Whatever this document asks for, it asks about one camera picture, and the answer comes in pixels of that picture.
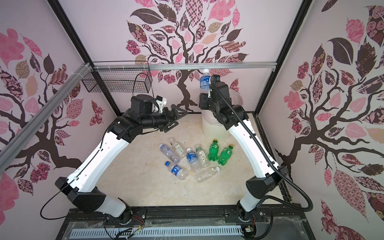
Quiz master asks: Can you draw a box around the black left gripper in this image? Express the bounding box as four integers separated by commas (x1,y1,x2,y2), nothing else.
140,103,188,132

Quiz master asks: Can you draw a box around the white cap blue label bottle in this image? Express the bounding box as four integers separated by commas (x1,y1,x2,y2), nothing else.
200,69,211,93

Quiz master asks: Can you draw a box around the clear slim bottle white cap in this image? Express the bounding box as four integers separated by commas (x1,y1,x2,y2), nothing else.
159,144,181,165

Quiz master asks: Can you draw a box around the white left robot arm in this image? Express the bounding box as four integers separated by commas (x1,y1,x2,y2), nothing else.
55,94,188,225

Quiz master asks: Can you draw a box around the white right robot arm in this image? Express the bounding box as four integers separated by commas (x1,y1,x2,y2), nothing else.
199,75,288,221

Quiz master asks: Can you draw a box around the pink plastic bin liner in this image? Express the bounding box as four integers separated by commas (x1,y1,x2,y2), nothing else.
202,89,243,125

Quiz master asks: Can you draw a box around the white ribbed waste bin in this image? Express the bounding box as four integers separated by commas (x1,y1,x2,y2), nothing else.
202,110,231,141

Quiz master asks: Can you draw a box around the clear bottle white green label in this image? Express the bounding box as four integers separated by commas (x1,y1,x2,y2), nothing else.
169,138,187,159

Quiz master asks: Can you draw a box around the Pocari Sweat bottle blue label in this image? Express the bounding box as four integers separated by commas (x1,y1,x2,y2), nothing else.
186,148,201,173

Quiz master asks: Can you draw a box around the green soda bottle left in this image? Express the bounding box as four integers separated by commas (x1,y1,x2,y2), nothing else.
208,139,219,162

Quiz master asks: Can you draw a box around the green soda bottle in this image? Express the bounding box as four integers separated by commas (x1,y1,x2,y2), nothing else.
208,139,219,162
218,145,234,166

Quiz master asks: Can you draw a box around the green soda bottle right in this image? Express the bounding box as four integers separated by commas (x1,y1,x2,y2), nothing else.
218,145,234,166

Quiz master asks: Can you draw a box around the clear empty bottle white cap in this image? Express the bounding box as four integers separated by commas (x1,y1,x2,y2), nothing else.
195,167,221,183

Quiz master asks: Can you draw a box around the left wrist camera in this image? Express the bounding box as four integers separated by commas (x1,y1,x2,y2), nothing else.
154,96,167,114

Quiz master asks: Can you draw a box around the black wire mesh basket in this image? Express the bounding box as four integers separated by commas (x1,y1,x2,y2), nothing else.
82,60,153,94

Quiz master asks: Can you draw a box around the silver aluminium rail back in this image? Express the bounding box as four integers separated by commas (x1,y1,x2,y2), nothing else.
93,62,277,71

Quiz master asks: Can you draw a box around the silver aluminium rail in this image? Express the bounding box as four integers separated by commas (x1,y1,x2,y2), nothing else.
1,63,92,173
93,62,277,71

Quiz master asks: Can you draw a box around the white slotted cable duct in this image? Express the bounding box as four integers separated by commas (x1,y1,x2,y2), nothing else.
68,226,242,240

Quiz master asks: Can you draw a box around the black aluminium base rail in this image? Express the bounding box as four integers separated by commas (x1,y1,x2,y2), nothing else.
62,205,306,228

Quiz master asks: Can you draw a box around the black corrugated cable conduit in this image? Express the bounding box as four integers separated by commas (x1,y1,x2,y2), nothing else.
209,76,314,240

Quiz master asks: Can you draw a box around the silver aluminium rail left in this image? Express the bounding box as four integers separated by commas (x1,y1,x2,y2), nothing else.
1,63,92,173

